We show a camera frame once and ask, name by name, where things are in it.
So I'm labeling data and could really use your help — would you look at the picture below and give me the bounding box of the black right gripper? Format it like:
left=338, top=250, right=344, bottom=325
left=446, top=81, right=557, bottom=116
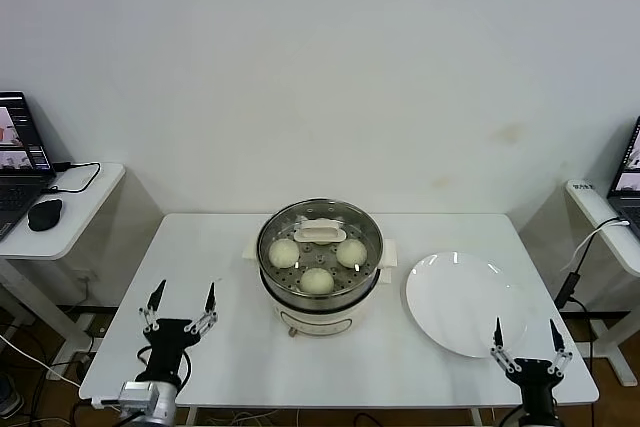
left=488, top=316, right=574, bottom=419

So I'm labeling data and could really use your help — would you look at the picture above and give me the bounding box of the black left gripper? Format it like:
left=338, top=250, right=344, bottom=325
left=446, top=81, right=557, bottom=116
left=138, top=279, right=219, bottom=383

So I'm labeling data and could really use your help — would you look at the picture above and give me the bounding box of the white steamed baozi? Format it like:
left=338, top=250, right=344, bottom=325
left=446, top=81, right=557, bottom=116
left=299, top=267, right=335, bottom=297
left=335, top=239, right=367, bottom=268
left=268, top=239, right=301, bottom=269

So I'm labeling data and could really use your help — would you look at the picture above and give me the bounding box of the round glass pot lid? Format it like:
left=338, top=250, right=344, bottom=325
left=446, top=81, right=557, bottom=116
left=258, top=198, right=384, bottom=297

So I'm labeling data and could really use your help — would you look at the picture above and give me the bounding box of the perforated steel steamer basket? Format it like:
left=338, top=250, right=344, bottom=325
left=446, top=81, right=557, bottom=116
left=257, top=198, right=385, bottom=309

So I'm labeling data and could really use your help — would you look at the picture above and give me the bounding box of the white rectangular table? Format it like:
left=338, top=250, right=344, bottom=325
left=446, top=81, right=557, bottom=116
left=78, top=212, right=600, bottom=427

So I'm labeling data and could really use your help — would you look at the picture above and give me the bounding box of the large white plate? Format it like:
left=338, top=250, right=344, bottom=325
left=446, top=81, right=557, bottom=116
left=404, top=251, right=529, bottom=359

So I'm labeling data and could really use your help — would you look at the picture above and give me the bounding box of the white floor power strip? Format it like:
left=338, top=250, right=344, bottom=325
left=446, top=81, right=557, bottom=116
left=45, top=352, right=95, bottom=382

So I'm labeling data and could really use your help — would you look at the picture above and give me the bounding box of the white side desk with mouse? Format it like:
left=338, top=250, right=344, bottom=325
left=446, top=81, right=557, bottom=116
left=0, top=162, right=127, bottom=363

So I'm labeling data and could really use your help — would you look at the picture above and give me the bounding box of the cream electric cooker base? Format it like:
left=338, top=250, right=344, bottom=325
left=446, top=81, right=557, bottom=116
left=241, top=236, right=400, bottom=339

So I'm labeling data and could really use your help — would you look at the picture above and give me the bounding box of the white side desk with label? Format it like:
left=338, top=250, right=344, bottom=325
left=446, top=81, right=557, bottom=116
left=557, top=178, right=640, bottom=388

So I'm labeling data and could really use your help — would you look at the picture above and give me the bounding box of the black computer mouse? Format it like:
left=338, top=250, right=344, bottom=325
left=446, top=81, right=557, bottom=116
left=27, top=198, right=65, bottom=233

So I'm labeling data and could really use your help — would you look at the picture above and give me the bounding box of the black laptop beside mouse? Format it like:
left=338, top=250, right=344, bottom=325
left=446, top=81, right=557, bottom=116
left=0, top=91, right=57, bottom=242

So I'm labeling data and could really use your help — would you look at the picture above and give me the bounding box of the black power adapter cable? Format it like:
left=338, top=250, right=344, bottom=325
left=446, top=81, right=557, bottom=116
left=553, top=229, right=601, bottom=309

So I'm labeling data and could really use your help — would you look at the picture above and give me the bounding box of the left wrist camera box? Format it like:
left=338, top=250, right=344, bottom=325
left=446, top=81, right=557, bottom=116
left=118, top=380, right=159, bottom=407

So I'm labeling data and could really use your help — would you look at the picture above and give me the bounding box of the thin laptop charging cable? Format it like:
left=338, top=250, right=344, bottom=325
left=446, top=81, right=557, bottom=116
left=572, top=217, right=631, bottom=262

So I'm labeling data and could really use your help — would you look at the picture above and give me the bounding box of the black looped usb cable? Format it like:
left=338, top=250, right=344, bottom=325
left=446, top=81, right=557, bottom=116
left=41, top=160, right=101, bottom=196

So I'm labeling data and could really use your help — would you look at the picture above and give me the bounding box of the dark laptop with thin cable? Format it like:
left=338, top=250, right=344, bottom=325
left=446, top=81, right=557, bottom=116
left=605, top=115, right=640, bottom=241

